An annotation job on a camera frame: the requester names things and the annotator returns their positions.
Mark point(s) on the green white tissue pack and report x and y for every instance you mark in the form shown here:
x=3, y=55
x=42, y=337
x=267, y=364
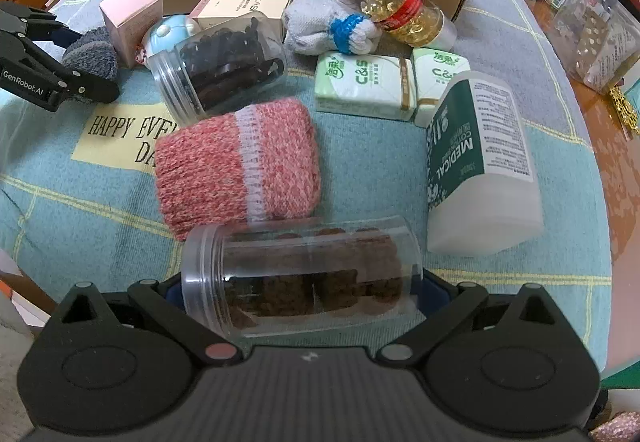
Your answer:
x=360, y=87
x=430, y=72

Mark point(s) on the clear jar of brown snacks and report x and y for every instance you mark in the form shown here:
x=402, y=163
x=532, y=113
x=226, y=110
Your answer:
x=300, y=292

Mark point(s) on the gold ornament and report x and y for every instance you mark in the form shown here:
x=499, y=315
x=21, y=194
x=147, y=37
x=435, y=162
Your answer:
x=627, y=112

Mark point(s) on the pink carton box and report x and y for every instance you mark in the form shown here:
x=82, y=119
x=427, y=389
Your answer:
x=130, y=17

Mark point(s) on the light blue checked tablecloth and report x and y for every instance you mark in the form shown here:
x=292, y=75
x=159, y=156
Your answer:
x=350, y=172

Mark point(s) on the white green-labelled medical bottle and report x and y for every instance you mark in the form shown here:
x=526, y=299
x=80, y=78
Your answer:
x=480, y=202

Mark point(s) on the beige carton box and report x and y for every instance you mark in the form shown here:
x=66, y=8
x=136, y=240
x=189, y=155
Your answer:
x=225, y=7

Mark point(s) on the large clear plastic jar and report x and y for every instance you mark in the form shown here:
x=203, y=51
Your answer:
x=600, y=37

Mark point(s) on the pink knit sock roll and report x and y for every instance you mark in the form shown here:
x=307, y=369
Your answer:
x=210, y=172

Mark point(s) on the pink glittery item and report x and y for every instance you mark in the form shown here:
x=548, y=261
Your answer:
x=620, y=429

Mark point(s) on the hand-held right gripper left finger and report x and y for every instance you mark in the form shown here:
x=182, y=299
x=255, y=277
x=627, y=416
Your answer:
x=160, y=304

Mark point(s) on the capsule bottle with red label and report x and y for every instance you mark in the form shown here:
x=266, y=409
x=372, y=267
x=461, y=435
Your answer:
x=395, y=12

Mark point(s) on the clear jar of dark snacks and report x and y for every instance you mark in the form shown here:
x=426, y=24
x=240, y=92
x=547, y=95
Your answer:
x=225, y=62

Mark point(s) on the white sock with blue band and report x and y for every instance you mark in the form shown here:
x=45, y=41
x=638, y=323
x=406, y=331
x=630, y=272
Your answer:
x=310, y=24

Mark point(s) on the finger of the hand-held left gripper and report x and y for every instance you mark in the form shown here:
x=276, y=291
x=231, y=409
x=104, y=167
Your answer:
x=30, y=77
x=30, y=22

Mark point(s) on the light blue round toy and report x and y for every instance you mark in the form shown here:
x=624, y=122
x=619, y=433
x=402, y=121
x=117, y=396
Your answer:
x=167, y=34

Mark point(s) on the grey-blue fuzzy sock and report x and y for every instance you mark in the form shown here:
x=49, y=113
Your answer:
x=92, y=54

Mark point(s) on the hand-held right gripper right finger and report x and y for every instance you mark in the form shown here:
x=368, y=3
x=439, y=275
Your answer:
x=435, y=297

